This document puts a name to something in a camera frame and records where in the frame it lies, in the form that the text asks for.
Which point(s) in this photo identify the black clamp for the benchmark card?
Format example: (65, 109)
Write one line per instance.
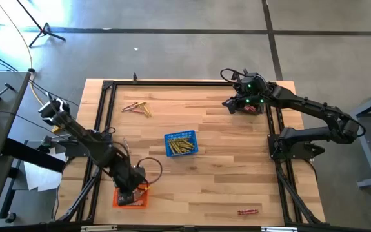
(135, 78)

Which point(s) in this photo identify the blue plastic basket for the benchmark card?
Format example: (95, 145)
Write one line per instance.
(180, 134)

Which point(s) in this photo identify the yellow Crayola crayon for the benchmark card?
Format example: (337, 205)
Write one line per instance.
(174, 147)

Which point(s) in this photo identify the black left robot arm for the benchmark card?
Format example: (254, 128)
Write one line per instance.
(85, 137)

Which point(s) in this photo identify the black tripod stand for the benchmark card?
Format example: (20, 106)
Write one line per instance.
(44, 31)

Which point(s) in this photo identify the grey desk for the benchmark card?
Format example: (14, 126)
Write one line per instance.
(11, 135)

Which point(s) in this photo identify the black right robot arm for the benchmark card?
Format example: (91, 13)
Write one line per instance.
(301, 103)

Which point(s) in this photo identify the silver metal bracket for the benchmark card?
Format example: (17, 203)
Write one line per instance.
(98, 228)
(278, 229)

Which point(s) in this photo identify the white paper sheets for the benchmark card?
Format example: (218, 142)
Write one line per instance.
(40, 177)

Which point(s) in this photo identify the pinkish red crayon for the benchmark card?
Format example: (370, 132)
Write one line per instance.
(137, 111)

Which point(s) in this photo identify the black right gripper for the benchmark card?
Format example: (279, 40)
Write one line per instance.
(249, 101)

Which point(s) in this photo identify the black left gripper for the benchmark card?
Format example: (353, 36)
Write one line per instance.
(128, 182)

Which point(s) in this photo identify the orange plastic basket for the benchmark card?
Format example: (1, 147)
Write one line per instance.
(140, 206)

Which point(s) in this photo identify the black aluminium table frame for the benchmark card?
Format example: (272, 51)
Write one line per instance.
(188, 83)

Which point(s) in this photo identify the grey metal table frame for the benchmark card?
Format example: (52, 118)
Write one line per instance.
(367, 151)

